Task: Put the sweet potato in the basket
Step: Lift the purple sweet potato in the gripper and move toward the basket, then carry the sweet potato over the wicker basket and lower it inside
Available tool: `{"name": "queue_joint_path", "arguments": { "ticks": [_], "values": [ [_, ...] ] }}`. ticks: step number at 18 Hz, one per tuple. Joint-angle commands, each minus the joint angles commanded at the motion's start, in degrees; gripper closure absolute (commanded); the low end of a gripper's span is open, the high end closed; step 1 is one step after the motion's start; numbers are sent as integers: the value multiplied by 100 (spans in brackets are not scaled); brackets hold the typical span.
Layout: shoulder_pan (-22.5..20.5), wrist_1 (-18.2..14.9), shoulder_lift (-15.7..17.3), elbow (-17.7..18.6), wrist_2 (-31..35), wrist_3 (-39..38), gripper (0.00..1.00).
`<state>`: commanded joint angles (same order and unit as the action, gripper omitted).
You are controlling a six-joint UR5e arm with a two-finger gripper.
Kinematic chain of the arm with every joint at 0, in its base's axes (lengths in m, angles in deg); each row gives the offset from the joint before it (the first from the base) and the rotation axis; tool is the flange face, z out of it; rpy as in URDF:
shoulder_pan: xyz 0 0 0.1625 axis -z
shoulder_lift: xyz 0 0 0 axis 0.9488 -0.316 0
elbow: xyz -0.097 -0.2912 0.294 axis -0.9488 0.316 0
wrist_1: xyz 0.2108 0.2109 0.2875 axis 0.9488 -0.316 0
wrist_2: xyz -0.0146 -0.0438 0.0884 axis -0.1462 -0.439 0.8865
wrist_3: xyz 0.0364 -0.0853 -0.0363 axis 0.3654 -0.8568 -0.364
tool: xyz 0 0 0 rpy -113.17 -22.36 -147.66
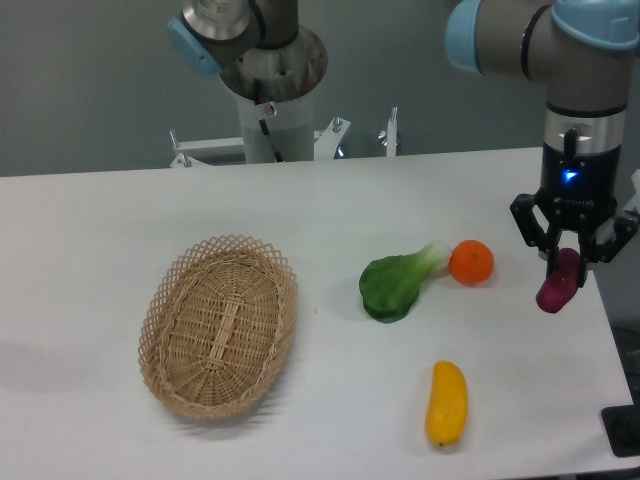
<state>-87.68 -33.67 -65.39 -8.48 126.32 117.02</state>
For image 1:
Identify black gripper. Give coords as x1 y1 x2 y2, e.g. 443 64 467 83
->
510 144 639 288

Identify purple sweet potato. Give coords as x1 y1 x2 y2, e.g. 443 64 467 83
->
536 248 581 314

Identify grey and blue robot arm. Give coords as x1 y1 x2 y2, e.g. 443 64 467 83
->
167 1 639 282

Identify oval wicker basket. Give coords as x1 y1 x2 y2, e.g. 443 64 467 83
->
138 235 298 420

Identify orange mandarin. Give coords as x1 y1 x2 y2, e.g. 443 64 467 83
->
448 239 495 285

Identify green bok choy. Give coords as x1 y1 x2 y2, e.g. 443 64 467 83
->
358 240 452 323

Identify black device at table edge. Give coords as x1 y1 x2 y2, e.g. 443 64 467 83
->
601 405 639 458

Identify yellow mango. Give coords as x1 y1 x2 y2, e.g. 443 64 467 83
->
425 360 468 446

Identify white clamp post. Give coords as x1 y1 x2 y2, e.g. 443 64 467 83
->
378 105 399 158

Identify white mounting bracket frame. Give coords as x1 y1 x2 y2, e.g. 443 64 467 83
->
169 117 351 168

